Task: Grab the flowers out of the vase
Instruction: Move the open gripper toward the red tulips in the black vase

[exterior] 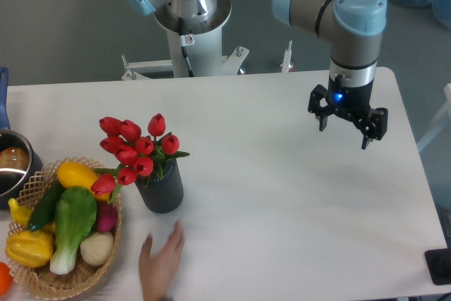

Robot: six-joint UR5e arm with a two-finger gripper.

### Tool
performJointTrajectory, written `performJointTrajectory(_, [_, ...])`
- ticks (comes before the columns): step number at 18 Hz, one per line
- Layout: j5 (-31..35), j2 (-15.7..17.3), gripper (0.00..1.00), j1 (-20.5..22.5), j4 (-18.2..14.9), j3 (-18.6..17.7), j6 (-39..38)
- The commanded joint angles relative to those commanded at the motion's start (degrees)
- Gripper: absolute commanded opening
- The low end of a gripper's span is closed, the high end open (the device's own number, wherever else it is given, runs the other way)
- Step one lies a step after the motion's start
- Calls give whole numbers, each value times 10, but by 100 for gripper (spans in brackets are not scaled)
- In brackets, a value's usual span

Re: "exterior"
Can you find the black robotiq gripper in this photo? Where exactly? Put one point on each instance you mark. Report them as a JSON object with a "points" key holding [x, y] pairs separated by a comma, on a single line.
{"points": [[351, 104]]}

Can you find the red tulip bouquet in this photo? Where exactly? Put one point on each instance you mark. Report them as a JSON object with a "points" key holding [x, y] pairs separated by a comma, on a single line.
{"points": [[140, 157]]}

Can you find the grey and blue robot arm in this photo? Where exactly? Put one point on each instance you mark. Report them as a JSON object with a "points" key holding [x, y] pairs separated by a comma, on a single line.
{"points": [[354, 29]]}

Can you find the dark grey ribbed vase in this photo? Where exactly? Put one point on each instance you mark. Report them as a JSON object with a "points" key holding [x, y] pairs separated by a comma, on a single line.
{"points": [[163, 195]]}

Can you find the bare human hand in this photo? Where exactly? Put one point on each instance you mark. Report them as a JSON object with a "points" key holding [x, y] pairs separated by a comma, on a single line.
{"points": [[158, 270]]}

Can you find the black device at edge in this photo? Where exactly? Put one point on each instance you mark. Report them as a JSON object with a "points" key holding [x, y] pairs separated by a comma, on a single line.
{"points": [[438, 263]]}

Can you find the purple radish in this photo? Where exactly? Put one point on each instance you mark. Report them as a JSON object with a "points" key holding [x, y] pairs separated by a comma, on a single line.
{"points": [[106, 217]]}

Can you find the yellow squash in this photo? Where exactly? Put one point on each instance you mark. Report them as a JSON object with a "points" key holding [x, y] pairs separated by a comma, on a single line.
{"points": [[73, 174]]}

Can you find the white garlic bulb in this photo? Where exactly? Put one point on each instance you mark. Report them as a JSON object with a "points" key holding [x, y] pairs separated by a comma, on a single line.
{"points": [[96, 249]]}

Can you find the green bok choy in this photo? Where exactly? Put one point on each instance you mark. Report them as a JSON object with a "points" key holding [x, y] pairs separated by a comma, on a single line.
{"points": [[76, 212]]}

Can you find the dark green cucumber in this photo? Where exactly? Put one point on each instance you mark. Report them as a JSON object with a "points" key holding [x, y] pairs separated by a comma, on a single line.
{"points": [[44, 211]]}

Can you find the yellow bell pepper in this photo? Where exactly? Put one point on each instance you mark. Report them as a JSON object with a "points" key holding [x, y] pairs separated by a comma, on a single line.
{"points": [[31, 249]]}

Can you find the small yellow gourd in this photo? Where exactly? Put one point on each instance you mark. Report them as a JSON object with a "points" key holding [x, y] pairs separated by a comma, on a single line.
{"points": [[21, 215]]}

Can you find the orange fruit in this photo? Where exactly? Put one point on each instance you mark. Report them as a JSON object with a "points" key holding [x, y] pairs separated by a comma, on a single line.
{"points": [[6, 278]]}

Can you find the white frame at right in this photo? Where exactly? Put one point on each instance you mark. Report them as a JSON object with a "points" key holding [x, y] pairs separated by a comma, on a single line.
{"points": [[440, 120]]}

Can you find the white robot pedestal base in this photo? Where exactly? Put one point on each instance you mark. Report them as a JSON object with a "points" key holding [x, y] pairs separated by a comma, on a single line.
{"points": [[194, 30]]}

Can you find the blue handled saucepan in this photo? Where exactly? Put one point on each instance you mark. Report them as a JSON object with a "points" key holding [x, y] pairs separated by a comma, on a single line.
{"points": [[19, 161]]}

